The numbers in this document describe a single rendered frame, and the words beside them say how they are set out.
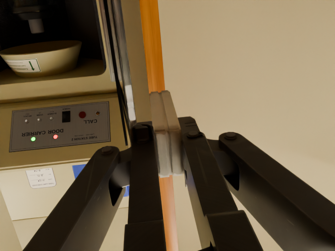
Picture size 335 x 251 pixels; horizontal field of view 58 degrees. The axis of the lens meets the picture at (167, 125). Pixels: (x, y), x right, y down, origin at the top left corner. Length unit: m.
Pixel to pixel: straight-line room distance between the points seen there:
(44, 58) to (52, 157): 0.21
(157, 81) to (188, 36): 0.54
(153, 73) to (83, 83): 0.17
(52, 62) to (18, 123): 0.14
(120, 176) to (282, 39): 1.05
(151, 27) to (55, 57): 0.24
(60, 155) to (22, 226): 0.31
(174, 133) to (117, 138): 0.43
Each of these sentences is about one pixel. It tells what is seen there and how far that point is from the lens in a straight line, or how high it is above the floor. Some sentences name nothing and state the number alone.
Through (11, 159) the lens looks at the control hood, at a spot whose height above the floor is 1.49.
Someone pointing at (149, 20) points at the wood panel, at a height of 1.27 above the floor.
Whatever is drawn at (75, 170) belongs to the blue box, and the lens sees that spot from 0.61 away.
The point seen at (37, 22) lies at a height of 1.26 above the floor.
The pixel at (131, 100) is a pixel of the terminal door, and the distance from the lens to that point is 0.32.
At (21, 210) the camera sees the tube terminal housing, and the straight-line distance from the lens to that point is 0.84.
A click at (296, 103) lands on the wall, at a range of 1.26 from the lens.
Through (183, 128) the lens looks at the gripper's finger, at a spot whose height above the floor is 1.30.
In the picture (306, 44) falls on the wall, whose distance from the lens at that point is 1.21.
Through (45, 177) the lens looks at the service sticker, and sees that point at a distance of 0.77.
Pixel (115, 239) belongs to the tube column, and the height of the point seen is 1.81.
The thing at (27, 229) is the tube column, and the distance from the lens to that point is 0.88.
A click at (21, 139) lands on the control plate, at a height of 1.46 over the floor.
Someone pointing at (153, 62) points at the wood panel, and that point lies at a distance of 0.54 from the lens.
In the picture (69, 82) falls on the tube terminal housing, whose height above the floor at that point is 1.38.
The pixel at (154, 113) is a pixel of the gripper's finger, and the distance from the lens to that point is 0.18.
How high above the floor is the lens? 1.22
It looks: 24 degrees up
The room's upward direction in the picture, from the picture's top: 175 degrees clockwise
